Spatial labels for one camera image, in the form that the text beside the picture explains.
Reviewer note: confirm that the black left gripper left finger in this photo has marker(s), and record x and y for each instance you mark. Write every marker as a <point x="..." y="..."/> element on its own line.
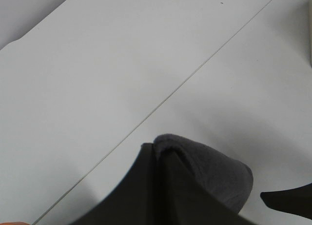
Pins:
<point x="132" y="200"/>

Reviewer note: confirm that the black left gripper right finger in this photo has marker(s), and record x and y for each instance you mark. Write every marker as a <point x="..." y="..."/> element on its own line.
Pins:
<point x="187" y="203"/>

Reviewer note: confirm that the dark grey towel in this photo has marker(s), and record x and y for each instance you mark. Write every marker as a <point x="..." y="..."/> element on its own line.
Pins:
<point x="230" y="181"/>

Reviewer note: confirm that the grey perforated basket orange rim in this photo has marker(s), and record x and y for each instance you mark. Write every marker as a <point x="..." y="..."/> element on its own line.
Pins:
<point x="14" y="223"/>

